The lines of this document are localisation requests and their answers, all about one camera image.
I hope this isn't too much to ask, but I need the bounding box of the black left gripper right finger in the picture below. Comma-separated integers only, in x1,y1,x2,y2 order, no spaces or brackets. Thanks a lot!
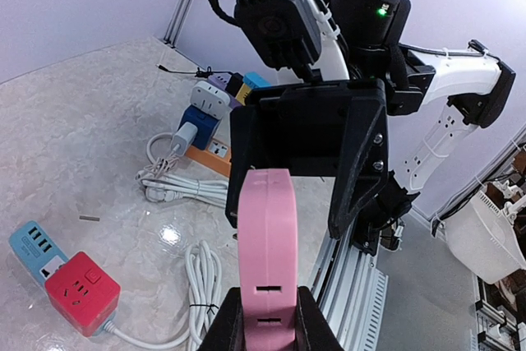
293,286,344,351

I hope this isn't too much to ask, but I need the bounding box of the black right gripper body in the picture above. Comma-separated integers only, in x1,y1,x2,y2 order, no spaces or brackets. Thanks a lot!
230,79,386,174

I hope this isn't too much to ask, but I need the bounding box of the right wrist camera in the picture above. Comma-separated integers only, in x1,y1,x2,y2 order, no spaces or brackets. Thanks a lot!
234,0,321,81

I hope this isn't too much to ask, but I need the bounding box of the blue cube adapter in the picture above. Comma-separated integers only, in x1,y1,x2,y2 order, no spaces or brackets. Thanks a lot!
179,105,219,150

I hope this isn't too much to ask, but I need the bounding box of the pink plug adapter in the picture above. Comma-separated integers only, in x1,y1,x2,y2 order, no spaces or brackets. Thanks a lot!
238,169,298,350

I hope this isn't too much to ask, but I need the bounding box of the light blue power strip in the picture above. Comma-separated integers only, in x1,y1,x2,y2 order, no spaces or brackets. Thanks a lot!
8,220,116,339

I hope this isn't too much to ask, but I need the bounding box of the purple power strip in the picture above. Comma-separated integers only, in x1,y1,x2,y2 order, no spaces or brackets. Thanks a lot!
207,72,241,109

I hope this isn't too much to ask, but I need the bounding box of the light blue small adapter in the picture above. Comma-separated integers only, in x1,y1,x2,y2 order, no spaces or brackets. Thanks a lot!
243,72,271,90

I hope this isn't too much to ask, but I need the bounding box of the white plug adapter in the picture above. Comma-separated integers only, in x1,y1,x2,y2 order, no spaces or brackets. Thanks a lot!
190,81,230,117

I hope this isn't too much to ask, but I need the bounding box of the white usb charger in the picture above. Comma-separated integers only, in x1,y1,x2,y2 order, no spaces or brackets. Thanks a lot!
170,122,198,157

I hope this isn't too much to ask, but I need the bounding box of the aluminium front frame rail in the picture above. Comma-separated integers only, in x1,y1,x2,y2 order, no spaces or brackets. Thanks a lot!
308,233,389,351

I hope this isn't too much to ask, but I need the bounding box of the white cable of blue strip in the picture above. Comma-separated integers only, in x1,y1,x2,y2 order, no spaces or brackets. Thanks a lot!
104,239,223,348

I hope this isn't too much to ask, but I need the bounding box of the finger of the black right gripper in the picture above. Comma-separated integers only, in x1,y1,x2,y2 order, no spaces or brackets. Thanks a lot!
225,108,263,229
328,94,389,239

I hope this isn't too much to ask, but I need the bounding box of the white plastic bin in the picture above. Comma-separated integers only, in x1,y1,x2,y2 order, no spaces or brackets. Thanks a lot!
445,191,525,284

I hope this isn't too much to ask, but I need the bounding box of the orange power strip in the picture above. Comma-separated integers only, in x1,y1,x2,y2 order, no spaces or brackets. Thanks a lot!
186,139,231,178

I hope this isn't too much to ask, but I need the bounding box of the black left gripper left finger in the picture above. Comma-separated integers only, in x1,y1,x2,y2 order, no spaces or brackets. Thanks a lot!
197,287,246,351

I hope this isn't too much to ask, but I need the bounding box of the red cube socket adapter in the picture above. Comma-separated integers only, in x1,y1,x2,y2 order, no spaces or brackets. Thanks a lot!
44,252,121,338

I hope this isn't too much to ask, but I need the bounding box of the yellow black plug adapter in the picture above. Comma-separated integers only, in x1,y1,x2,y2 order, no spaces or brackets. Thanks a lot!
225,73,251,108

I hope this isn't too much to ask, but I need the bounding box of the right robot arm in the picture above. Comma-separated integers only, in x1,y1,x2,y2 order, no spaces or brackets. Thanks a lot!
224,0,515,253

